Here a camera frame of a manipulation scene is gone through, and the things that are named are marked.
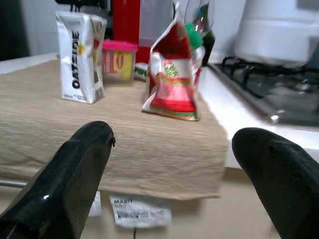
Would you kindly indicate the green cap sauce bottle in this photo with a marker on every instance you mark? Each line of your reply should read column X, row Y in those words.
column 195, row 37

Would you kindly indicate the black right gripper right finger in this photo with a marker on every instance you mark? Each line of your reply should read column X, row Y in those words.
column 286, row 189

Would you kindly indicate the white cooking pot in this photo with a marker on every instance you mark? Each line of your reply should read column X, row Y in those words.
column 274, row 32

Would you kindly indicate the dark green glass bottle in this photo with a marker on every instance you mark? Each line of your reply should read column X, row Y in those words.
column 208, row 37

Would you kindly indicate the black gas stove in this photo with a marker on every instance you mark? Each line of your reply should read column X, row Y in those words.
column 274, row 94

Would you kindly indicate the white Oatside milk carton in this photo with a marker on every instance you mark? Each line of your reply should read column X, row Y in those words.
column 77, row 62

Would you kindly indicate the white cloth care label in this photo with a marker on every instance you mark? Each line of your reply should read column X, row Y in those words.
column 139, row 211
column 96, row 204

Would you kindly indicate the beige woven cloth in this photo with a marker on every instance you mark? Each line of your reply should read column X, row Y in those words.
column 149, row 144

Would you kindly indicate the red white snack bag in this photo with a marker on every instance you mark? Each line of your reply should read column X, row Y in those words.
column 172, row 87

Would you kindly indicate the clear plastic jug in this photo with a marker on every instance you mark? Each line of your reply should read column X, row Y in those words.
column 154, row 22

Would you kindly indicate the red kitchen appliance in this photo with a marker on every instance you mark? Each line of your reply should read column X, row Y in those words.
column 125, row 22

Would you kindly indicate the green white flat packet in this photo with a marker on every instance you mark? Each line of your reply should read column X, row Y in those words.
column 140, row 72

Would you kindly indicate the silver metal bar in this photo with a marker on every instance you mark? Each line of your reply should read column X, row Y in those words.
column 12, row 183

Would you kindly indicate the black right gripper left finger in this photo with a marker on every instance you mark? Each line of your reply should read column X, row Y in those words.
column 62, row 189

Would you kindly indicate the pink lid plastic container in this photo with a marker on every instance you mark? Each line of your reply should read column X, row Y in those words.
column 119, row 62

